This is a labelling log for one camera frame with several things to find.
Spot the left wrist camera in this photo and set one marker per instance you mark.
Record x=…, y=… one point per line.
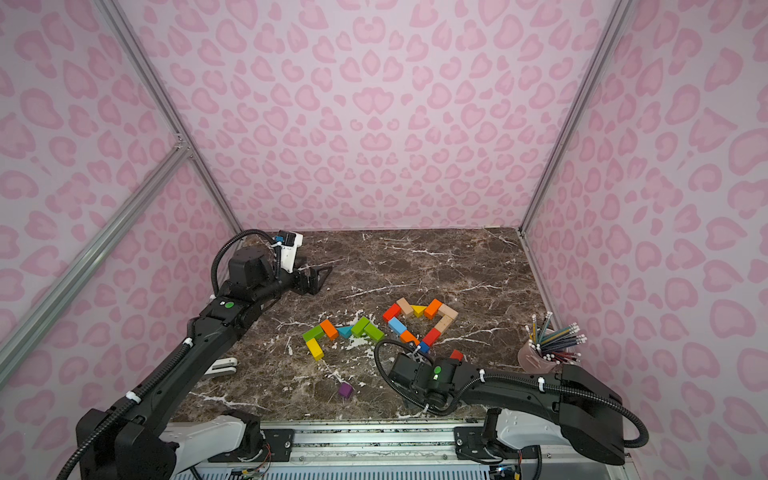
x=286, y=245

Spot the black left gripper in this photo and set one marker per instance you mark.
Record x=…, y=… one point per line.
x=306, y=280

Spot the light blue block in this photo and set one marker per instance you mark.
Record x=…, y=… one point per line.
x=397, y=326

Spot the yellow triangle block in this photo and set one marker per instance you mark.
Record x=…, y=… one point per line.
x=418, y=310

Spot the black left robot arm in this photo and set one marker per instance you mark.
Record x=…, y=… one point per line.
x=131, y=440

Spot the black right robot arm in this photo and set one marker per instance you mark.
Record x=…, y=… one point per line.
x=569, y=407

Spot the white stapler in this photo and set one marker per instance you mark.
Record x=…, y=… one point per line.
x=222, y=367

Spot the teal triangle block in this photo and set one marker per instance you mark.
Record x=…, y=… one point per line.
x=345, y=332

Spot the purple cube block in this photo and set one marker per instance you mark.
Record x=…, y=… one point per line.
x=345, y=390

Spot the natural wood block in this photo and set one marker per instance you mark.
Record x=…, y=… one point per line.
x=406, y=310
x=447, y=311
x=444, y=323

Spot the green block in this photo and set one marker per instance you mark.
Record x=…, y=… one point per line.
x=315, y=333
x=374, y=333
x=358, y=329

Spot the bundle of pencils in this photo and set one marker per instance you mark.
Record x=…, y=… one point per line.
x=558, y=346

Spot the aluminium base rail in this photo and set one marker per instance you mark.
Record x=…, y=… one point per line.
x=401, y=449

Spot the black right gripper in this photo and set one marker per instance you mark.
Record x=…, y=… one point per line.
x=393, y=367

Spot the orange block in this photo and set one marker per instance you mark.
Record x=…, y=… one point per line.
x=432, y=309
x=330, y=331
x=408, y=338

